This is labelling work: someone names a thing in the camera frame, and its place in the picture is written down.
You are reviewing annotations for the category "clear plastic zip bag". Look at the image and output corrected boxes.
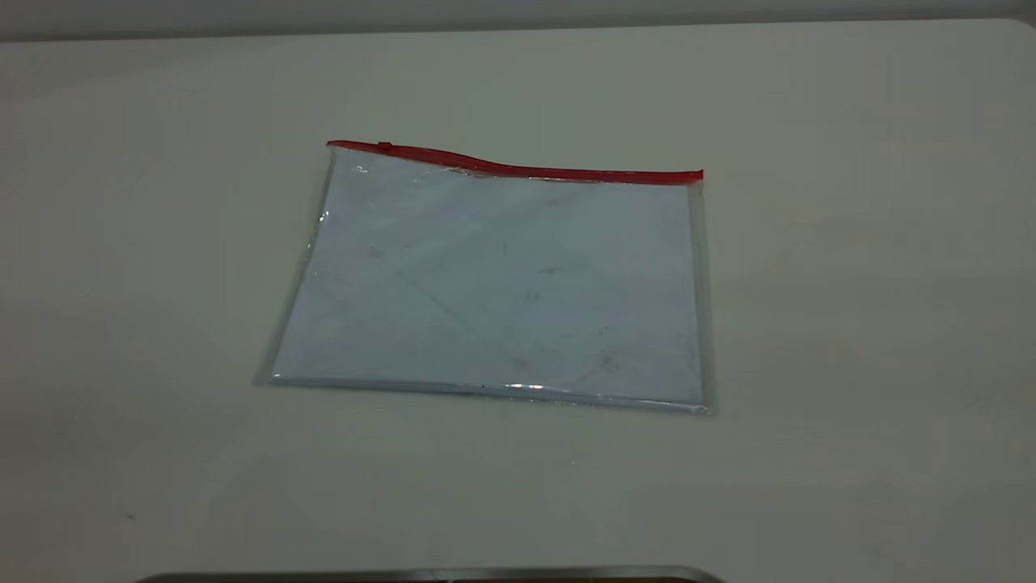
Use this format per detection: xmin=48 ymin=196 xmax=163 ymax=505
xmin=253 ymin=139 xmax=717 ymax=416

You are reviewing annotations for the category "white paper stack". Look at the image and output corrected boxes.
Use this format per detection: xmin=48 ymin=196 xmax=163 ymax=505
xmin=271 ymin=151 xmax=703 ymax=406

